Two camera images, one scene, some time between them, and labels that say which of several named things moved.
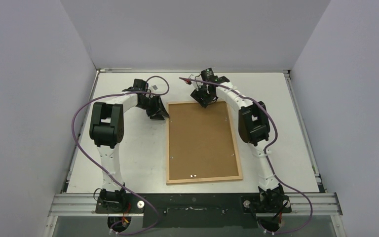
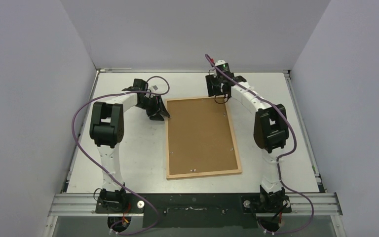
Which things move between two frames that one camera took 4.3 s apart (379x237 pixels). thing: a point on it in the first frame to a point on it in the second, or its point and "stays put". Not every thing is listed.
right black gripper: (203, 95) to (217, 90)
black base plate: (195, 210) stays put
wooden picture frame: (201, 180) to (198, 174)
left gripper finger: (162, 114) stays put
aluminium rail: (314, 204) stays put
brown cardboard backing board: (201, 144) stays put
